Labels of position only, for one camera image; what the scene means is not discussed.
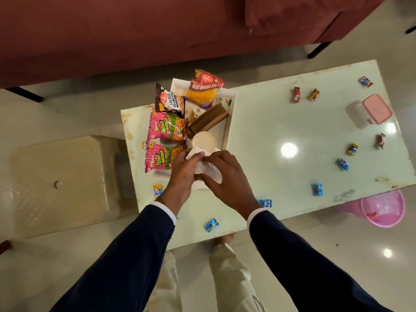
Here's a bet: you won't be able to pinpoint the person's left hand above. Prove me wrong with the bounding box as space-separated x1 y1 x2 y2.
156 148 206 217

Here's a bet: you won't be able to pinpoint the person's right hand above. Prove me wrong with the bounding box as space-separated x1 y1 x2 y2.
194 150 263 221

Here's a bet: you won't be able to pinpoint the white paper napkins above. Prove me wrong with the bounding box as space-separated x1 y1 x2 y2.
185 146 223 191

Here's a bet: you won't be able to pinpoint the pink green snack packet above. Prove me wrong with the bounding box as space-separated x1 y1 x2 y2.
146 107 189 143
144 142 188 174

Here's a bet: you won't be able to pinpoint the white floral mug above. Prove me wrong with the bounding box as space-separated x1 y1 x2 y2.
192 131 218 153

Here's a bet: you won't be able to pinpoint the white printed tray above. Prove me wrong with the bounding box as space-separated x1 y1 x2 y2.
153 78 238 191

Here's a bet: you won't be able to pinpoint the brown wooden napkin holder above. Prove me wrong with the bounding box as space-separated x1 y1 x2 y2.
188 102 231 135

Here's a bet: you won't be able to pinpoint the salted peanuts packet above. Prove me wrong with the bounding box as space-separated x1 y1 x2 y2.
154 82 186 119

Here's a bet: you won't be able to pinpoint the red yellow snack packet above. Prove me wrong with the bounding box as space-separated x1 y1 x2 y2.
185 68 225 110

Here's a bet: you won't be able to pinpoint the clear container pink lid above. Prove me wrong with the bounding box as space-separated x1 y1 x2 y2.
345 93 393 130

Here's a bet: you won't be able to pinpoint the person's right forearm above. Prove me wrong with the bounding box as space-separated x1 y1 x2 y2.
247 208 396 312

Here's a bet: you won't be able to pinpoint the person's left forearm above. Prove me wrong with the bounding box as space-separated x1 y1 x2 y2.
50 201 178 312

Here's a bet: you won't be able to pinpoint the person's right leg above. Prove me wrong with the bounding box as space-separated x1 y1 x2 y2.
208 233 266 312

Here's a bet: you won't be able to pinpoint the person's leg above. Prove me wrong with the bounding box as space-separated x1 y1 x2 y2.
143 250 182 312
208 233 266 312

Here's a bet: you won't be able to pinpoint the person's left leg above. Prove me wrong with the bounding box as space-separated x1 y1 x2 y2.
143 250 182 312

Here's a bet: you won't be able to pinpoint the beige plastic stool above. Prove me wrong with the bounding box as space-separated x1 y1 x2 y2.
10 134 139 239

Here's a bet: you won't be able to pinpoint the pink plastic bin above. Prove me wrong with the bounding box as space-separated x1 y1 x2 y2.
333 190 406 228

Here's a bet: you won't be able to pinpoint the red fabric sofa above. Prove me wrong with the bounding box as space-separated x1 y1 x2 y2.
0 0 396 103

